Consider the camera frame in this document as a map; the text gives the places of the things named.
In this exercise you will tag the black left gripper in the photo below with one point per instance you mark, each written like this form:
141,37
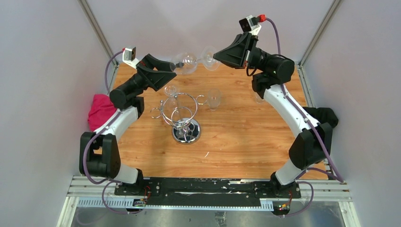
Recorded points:
155,79

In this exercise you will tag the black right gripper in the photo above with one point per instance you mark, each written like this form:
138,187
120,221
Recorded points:
239,55

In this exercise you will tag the clear wine glass back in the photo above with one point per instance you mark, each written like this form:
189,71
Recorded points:
170,91

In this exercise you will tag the clear wine glass front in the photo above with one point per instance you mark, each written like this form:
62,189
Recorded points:
214,99

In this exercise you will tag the chrome wine glass rack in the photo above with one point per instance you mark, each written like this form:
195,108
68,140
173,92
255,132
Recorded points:
179,111

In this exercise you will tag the patterned clear wine glass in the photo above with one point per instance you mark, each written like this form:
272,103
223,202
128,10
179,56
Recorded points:
258,99

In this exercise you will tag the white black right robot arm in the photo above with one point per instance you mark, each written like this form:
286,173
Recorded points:
311,127

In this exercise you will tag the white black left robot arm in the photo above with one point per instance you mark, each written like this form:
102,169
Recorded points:
99,158

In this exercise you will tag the pink cloth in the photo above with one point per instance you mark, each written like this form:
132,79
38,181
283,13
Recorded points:
101,110

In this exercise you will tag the black cloth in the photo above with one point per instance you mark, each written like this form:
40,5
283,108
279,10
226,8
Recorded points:
323,115

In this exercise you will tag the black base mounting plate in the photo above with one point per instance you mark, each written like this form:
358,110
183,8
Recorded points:
208,192

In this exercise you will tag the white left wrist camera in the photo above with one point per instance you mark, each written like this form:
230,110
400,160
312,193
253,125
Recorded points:
129,57

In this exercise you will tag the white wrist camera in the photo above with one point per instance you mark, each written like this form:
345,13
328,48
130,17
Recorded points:
251,24
129,57

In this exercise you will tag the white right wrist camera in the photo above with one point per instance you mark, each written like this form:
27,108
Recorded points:
251,24

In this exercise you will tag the aluminium corner frame post right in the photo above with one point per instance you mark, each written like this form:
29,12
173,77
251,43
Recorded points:
320,30

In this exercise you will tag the aluminium corner frame post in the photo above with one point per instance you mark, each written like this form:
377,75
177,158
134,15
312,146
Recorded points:
320,30
96,27

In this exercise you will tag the aluminium corner frame post left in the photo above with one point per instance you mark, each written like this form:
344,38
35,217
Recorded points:
96,27

